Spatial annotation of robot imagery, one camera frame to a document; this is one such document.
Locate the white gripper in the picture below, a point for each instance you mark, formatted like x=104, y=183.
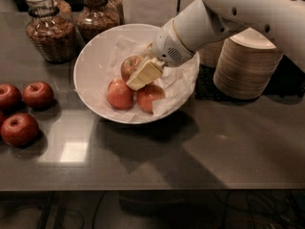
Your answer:
x=167, y=47

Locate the yellow-red apple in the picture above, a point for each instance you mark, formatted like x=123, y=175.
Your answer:
x=129, y=66

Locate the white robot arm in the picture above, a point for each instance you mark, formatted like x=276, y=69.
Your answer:
x=206, y=21

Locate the right bowl apple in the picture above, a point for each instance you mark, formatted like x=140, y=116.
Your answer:
x=147, y=95

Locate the bowl apple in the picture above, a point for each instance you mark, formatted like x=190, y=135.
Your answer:
x=147, y=95
x=119, y=95

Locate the white bowl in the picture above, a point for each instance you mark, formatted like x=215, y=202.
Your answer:
x=92, y=64

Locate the left bowl apple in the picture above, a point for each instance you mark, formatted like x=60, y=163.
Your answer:
x=119, y=95

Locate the red apple upper table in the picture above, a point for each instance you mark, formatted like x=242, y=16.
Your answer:
x=38, y=95

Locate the red apple table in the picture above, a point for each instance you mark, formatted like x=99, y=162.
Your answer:
x=19, y=130
x=38, y=95

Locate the red apple far left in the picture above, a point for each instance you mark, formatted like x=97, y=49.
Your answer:
x=10, y=97

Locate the red apple lower table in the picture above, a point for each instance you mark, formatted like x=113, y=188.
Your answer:
x=19, y=130

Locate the red apple at edge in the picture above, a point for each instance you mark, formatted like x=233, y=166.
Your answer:
x=2, y=118

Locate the white paper liner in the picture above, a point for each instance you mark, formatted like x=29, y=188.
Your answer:
x=178, y=83

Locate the white box left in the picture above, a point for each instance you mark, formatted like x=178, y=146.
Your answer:
x=151, y=12

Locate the back stack paper bowls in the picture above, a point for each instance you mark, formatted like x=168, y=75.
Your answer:
x=210, y=53

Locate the stack paper bowls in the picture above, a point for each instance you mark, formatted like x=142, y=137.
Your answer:
x=210, y=53
x=246, y=64

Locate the right glass cereal jar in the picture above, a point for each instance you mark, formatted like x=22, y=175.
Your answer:
x=96, y=16

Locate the front stack paper bowls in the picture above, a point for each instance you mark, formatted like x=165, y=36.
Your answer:
x=246, y=64

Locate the left glass cereal jar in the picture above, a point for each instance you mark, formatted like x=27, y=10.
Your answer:
x=51, y=31

